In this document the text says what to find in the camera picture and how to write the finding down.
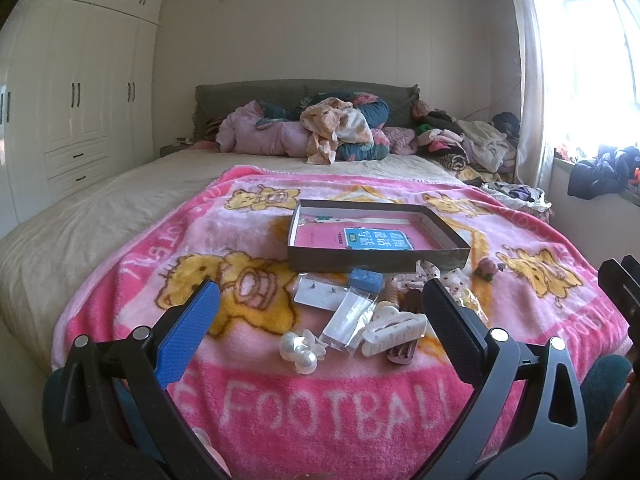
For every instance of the pink pompom hair clip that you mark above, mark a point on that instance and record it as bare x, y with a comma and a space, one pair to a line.
488, 267

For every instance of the pile of mixed clothes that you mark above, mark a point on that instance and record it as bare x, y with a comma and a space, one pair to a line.
457, 144

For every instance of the cream window curtain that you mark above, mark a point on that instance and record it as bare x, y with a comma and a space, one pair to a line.
535, 153

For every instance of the white earring card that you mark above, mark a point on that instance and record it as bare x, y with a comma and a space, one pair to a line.
319, 293

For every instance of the dark jacket on sill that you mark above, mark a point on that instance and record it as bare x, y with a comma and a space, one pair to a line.
612, 171

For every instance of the bed with beige sheet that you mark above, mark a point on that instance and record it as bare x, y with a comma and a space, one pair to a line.
45, 259

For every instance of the peach patterned cloth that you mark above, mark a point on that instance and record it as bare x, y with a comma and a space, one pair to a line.
331, 124

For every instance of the grey cardboard box tray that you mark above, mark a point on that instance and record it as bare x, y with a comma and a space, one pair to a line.
453, 254

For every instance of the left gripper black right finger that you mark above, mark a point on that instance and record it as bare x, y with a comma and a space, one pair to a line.
524, 419

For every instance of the pink floral scrunchie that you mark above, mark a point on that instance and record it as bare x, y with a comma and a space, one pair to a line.
455, 281

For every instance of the dark floral quilt roll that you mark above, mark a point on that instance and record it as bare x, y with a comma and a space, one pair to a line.
374, 109

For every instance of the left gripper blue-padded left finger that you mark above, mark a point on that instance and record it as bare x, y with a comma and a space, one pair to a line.
118, 419

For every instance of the small blue box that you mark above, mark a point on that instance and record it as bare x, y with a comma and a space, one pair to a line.
367, 281

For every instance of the clear plastic packet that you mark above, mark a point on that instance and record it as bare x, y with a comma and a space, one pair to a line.
344, 330

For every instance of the pink pyjama bundle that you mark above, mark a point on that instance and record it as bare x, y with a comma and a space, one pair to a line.
239, 133

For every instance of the pearl hair clip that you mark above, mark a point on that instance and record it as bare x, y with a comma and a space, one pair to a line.
303, 350

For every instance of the white built-in wardrobe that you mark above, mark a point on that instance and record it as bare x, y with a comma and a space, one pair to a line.
76, 97

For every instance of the dark green headboard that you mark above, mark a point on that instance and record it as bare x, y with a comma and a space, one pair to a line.
219, 100

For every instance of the pink booklet with blue label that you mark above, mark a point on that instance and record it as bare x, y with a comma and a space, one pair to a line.
342, 237

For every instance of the pink cartoon bear blanket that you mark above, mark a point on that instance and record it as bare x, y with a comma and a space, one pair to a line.
353, 417

